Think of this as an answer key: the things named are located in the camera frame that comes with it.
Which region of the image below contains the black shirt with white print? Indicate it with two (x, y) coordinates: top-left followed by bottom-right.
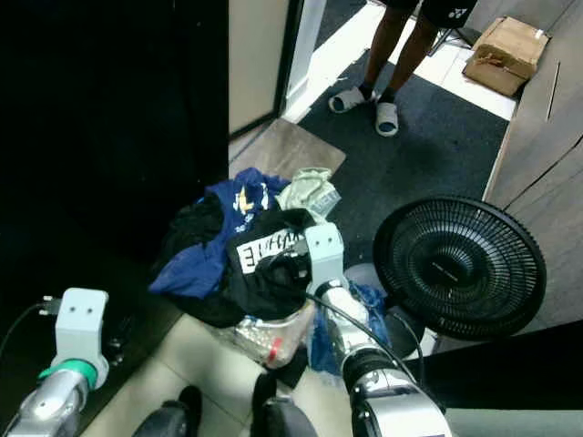
(211, 208), (315, 327)

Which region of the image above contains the light green garment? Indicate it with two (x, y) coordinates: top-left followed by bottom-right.
(277, 168), (338, 222)

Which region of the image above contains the clear laundry basket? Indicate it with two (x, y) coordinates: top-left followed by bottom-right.
(217, 305), (315, 370)

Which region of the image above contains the black left robot foot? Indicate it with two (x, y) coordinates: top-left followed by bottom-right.
(132, 385), (204, 437)

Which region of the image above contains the black robot foot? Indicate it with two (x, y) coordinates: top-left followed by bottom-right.
(132, 385), (204, 437)
(250, 371), (322, 437)

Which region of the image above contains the blue denim cloth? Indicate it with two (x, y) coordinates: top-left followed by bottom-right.
(308, 282), (391, 379)

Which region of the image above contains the navy blue garment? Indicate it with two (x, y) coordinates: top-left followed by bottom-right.
(148, 168), (281, 299)

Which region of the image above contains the plain black garment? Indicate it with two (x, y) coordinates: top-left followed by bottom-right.
(157, 195), (224, 260)

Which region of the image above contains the black right robot foot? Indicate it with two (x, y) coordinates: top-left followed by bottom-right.
(250, 371), (322, 437)

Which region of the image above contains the black floor fan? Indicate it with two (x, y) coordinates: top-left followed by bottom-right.
(346, 195), (548, 358)

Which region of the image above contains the dark grey floor mat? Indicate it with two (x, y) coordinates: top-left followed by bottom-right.
(297, 50), (511, 267)

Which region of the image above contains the white slipper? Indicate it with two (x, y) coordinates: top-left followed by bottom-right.
(375, 100), (401, 138)
(328, 85), (372, 116)

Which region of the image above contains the person in black shorts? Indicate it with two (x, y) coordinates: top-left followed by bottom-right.
(360, 0), (480, 107)

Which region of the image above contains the wood grain cabinet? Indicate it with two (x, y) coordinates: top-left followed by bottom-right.
(481, 25), (583, 333)

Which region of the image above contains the brown cardboard box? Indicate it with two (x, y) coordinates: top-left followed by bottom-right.
(462, 16), (551, 98)

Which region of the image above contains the pale grey right wrist camera mount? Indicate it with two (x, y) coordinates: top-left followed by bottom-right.
(305, 222), (346, 286)

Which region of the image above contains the pale grey wrist camera mount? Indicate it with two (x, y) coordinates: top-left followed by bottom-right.
(55, 289), (108, 365)
(305, 222), (346, 286)

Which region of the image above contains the pale grey left wrist camera mount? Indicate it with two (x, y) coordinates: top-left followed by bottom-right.
(55, 289), (108, 365)

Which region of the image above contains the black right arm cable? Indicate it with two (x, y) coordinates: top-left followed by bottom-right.
(305, 290), (431, 370)

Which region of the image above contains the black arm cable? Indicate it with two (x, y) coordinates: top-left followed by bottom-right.
(305, 290), (431, 370)
(0, 295), (66, 374)

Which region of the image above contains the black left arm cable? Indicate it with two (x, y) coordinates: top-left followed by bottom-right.
(0, 295), (66, 374)

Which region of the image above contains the beige door with frame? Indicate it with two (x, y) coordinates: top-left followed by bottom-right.
(227, 0), (329, 139)

